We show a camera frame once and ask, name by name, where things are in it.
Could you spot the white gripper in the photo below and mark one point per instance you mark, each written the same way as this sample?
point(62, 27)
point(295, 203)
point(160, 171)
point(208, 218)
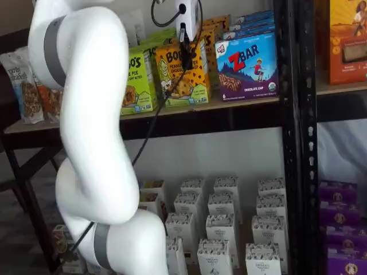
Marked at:
point(189, 14)

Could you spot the orange Bobo's oat bites box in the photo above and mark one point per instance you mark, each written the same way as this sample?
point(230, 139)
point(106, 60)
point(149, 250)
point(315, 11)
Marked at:
point(218, 20)
point(198, 80)
point(213, 27)
point(210, 51)

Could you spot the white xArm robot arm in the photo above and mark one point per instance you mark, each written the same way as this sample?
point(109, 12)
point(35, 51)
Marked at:
point(91, 114)

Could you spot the wooden shelf board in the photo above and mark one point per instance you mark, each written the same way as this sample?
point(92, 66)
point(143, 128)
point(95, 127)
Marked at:
point(338, 88)
point(215, 103)

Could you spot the blue Zbar chocolate chip box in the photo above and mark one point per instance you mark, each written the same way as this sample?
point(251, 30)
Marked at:
point(252, 30)
point(246, 71)
point(255, 22)
point(258, 15)

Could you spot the white carton with colourful top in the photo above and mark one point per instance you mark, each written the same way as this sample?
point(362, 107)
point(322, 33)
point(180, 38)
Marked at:
point(153, 184)
point(149, 199)

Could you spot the large orange snack box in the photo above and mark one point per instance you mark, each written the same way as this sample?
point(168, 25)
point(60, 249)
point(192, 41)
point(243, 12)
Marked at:
point(344, 28)

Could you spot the white cartons on lower shelf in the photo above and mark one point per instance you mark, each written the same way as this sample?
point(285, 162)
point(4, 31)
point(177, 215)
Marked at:
point(245, 237)

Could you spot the purple snack box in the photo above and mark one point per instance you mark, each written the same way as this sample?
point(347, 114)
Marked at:
point(341, 216)
point(338, 194)
point(349, 267)
point(348, 242)

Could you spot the small white snack box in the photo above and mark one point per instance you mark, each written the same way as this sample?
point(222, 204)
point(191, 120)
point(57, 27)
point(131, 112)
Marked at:
point(73, 265)

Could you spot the white granola bag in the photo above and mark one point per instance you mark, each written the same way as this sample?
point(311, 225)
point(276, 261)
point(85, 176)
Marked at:
point(140, 25)
point(132, 34)

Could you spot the white patterned carton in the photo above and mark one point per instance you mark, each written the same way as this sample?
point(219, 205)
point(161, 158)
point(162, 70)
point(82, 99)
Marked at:
point(179, 229)
point(219, 229)
point(220, 204)
point(213, 260)
point(186, 203)
point(175, 257)
point(192, 184)
point(271, 204)
point(271, 184)
point(226, 183)
point(262, 263)
point(268, 232)

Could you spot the orange label granola bag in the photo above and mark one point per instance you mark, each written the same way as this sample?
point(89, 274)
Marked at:
point(48, 100)

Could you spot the blue label granola bag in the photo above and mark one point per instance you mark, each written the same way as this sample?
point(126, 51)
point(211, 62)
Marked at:
point(20, 94)

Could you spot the brown patterned snack bag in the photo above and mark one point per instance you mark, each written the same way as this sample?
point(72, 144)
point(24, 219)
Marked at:
point(60, 239)

